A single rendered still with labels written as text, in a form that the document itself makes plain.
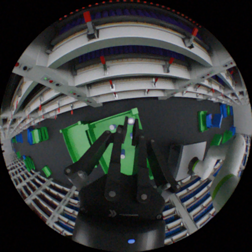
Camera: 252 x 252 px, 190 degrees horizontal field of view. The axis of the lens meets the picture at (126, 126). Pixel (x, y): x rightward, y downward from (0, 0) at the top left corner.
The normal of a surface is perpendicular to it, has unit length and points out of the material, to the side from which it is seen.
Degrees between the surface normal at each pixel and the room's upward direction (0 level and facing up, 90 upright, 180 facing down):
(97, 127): 0
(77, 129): 0
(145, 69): 19
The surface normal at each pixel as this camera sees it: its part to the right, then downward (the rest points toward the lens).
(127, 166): 0.01, 0.05
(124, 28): 0.06, 0.37
